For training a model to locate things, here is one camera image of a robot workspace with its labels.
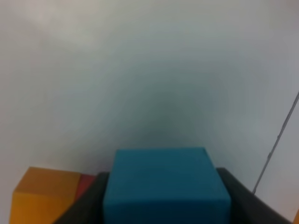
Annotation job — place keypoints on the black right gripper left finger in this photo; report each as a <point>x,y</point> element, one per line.
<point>88,209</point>

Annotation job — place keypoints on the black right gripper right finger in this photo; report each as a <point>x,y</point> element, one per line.
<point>246,208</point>

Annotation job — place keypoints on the red cube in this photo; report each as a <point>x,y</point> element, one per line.
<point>84,183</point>

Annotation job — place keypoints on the orange cube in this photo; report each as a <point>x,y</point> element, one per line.
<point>43,195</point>

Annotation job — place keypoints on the blue cube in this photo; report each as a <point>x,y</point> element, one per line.
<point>165,186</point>

